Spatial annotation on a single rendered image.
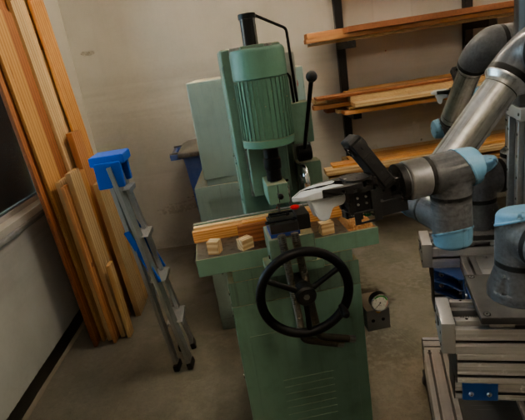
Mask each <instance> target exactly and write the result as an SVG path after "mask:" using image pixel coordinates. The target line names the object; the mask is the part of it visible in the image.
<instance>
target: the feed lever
mask: <svg viewBox="0 0 525 420"><path fill-rule="evenodd" d="M317 78H318V75H317V73H316V72H315V71H313V70H312V71H308V72H307V74H306V79H307V81H308V91H307V109H306V118H305V128H304V138H303V145H297V146H296V152H297V159H298V161H299V162H301V161H307V160H312V158H313V150H312V147H311V145H310V144H309V143H308V128H309V119H310V111H311V102H312V94H313V82H315V81H316V80H317Z"/></svg>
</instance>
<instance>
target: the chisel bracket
mask: <svg viewBox="0 0 525 420"><path fill-rule="evenodd" d="M262 183H263V189H264V194H265V196H266V198H267V200H268V202H269V204H270V205H275V204H276V205H279V204H281V203H289V202H290V199H289V197H290V194H289V192H288V183H287V182H286V181H285V179H284V178H283V176H282V179H281V180H278V181H275V182H269V181H268V179H267V176H266V177H262ZM278 193H281V194H283V196H284V198H283V199H282V200H280V199H278Z"/></svg>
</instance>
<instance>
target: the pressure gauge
mask: <svg viewBox="0 0 525 420"><path fill-rule="evenodd" d="M368 301H369V304H370V305H371V307H372V309H373V310H375V311H376V313H380V312H381V311H383V310H385V309H386V308H387V307H388V305H389V298H388V296H386V294H385V293H384V292H382V291H376V292H373V293H372V294H371V295H370V296H369V299H368ZM380 302H381V304H380ZM379 304H380V305H379ZM378 305H379V306H378Z"/></svg>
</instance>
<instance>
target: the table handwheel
mask: <svg viewBox="0 0 525 420"><path fill-rule="evenodd" d="M300 257H316V258H322V259H324V260H326V261H328V262H330V263H331V264H332V265H333V266H334V268H333V269H331V270H330V271H329V272H327V273H326V274H325V275H324V276H322V277H321V278H319V279H318V280H317V281H316V282H314V283H313V284H311V283H310V282H307V281H305V280H304V279H302V278H301V276H300V275H301V274H300V272H295V273H294V274H293V275H294V278H295V279H294V280H295V287H293V286H289V285H287V284H283V283H280V282H276V281H273V280H271V279H270V277H271V276H272V275H273V274H274V272H275V271H276V270H277V269H278V268H280V267H281V266H282V265H283V264H284V263H286V262H288V261H290V260H293V259H295V258H300ZM337 272H340V274H341V276H342V280H343V286H344V292H343V297H342V301H341V303H342V304H343V305H344V306H345V307H346V308H347V309H349V307H350V305H351V302H352V299H353V278H352V275H351V273H350V271H349V269H348V267H347V265H346V264H345V263H344V261H343V260H342V259H341V258H340V257H338V256H337V255H336V254H334V253H332V252H330V251H328V250H326V249H323V248H320V247H297V248H294V249H291V250H288V251H286V252H284V253H282V254H280V255H278V256H277V257H275V258H274V259H273V260H272V261H271V262H270V263H269V264H268V265H267V266H266V267H265V269H264V270H263V272H262V274H261V276H260V278H259V279H258V282H257V288H256V304H257V310H258V311H259V313H260V315H261V317H262V319H263V321H264V322H265V323H266V324H267V325H268V326H269V327H270V328H272V329H273V330H275V331H276V332H278V333H281V334H282V335H285V336H289V337H292V338H309V337H313V336H316V335H318V334H321V333H325V332H326V331H327V330H329V329H331V328H332V327H334V326H335V325H336V324H337V323H339V321H340V320H341V319H342V318H343V317H342V315H341V313H340V311H339V308H337V310H336V312H335V313H334V314H333V315H332V316H331V317H330V318H328V319H327V320H326V321H324V322H322V323H320V324H318V325H316V326H313V327H312V321H311V315H310V307H309V305H311V304H312V303H314V301H315V300H316V298H317V294H316V291H315V289H316V288H318V287H319V286H320V285H321V284H323V283H324V282H325V281H327V280H328V279H329V278H330V277H331V276H333V275H334V274H335V273H337ZM267 285H270V286H273V287H276V288H281V289H283V290H286V291H289V292H291V293H294V295H295V298H296V299H297V302H298V303H299V304H301V305H303V306H304V312H305V318H306V326H307V327H305V328H296V327H289V326H286V325H284V324H282V323H280V322H279V321H277V320H276V319H275V318H274V317H273V316H272V314H271V313H270V312H269V311H268V307H267V304H266V299H265V292H266V287H267Z"/></svg>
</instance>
